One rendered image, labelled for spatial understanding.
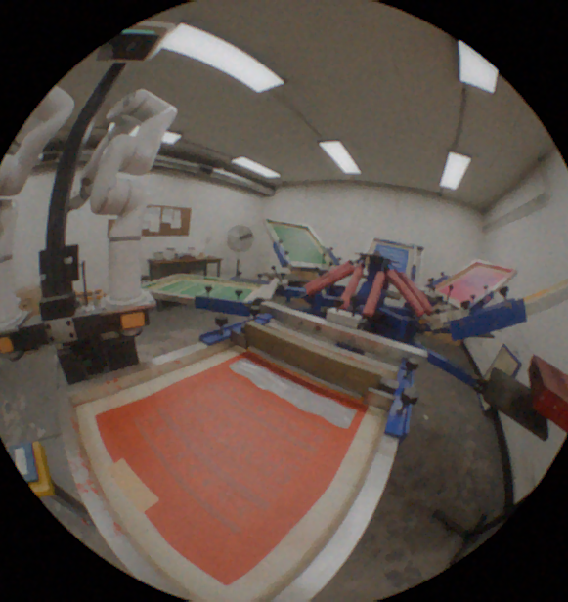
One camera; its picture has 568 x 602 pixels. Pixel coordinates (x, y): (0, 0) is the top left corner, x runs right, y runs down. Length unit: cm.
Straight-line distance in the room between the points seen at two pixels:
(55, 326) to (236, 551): 58
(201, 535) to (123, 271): 54
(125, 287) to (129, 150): 33
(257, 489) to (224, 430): 14
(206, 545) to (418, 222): 479
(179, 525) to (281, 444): 25
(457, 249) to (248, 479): 472
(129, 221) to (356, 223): 455
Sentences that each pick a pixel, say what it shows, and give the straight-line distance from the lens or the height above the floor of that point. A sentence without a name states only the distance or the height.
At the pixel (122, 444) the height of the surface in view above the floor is 95.
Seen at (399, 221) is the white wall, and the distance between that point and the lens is 466.
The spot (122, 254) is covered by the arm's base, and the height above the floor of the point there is 126.
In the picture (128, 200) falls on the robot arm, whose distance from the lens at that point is 53.
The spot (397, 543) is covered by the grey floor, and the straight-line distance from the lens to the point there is 153.
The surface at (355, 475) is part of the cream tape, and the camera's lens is 41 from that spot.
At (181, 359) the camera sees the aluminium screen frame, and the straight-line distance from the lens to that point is 58.
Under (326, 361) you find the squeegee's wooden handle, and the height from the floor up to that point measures 105.
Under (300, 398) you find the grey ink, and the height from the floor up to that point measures 96.
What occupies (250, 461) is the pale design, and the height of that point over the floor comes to 95.
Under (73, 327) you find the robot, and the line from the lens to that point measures 59.
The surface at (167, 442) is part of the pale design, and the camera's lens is 42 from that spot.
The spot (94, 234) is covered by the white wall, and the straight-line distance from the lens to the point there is 399.
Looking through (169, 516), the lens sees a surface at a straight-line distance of 37.
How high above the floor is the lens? 130
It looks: 16 degrees down
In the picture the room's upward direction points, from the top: 7 degrees clockwise
